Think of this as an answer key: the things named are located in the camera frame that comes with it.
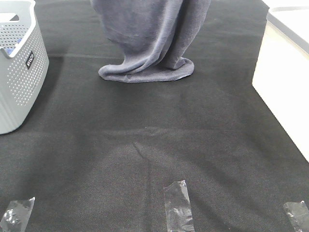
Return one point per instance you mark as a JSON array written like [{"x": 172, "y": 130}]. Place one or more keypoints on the grey-blue towel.
[{"x": 153, "y": 36}]

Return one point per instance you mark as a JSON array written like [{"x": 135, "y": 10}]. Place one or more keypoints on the black table cloth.
[{"x": 96, "y": 155}]

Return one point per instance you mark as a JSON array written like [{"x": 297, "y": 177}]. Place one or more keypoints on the middle clear tape strip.
[{"x": 178, "y": 209}]

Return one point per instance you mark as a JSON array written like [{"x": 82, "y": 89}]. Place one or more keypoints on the clear tape strip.
[
  {"x": 16, "y": 216},
  {"x": 298, "y": 215},
  {"x": 178, "y": 209}
]

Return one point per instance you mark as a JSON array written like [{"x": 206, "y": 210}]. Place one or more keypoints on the white plastic storage box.
[{"x": 281, "y": 75}]

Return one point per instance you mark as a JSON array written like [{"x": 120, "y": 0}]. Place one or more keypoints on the grey perforated laundry basket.
[{"x": 22, "y": 73}]

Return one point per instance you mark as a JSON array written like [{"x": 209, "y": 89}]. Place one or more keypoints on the blue item in basket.
[{"x": 9, "y": 50}]

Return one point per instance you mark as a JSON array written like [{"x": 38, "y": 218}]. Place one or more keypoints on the left clear tape strip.
[{"x": 16, "y": 216}]

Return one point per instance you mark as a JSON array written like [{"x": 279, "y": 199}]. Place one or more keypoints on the right clear tape strip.
[{"x": 298, "y": 215}]

